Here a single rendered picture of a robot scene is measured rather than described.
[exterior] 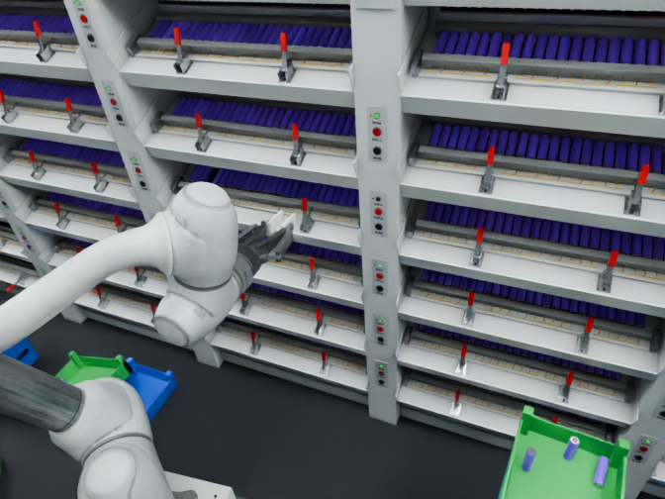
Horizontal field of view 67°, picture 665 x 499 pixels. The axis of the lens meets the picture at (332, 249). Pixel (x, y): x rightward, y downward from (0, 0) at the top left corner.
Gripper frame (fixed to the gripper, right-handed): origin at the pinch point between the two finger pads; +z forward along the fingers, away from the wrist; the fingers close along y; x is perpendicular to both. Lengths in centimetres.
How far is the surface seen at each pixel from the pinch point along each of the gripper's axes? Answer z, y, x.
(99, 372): 0, -84, -79
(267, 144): 11.7, -9.0, 14.3
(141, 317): 20, -78, -66
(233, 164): 8.4, -17.5, 9.0
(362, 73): 4.0, 18.2, 34.1
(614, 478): -13, 78, -37
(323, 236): 10.6, 5.5, -8.1
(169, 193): 13.0, -44.1, -5.2
